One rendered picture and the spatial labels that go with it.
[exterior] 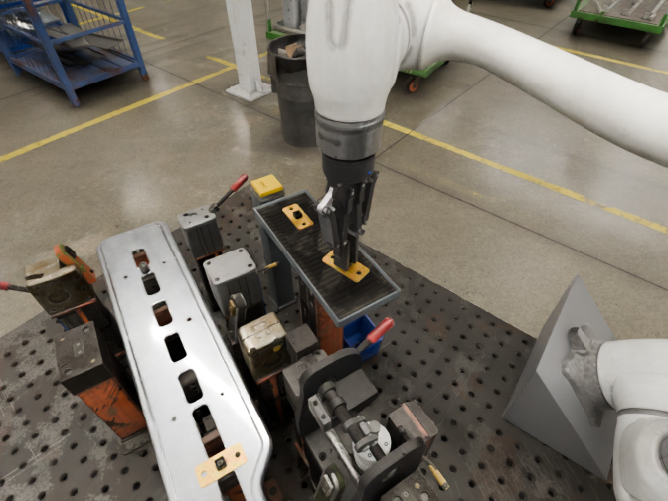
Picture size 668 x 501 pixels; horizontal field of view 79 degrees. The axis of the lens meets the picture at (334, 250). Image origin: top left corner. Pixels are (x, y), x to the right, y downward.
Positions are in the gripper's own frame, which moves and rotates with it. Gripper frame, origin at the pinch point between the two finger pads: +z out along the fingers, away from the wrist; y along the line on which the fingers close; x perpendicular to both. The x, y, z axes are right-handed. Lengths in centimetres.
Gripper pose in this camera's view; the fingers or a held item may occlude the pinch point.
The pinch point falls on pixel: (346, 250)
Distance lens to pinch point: 70.9
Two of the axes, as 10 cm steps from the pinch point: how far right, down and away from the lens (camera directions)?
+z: 0.0, 7.0, 7.1
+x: 7.6, 4.6, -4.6
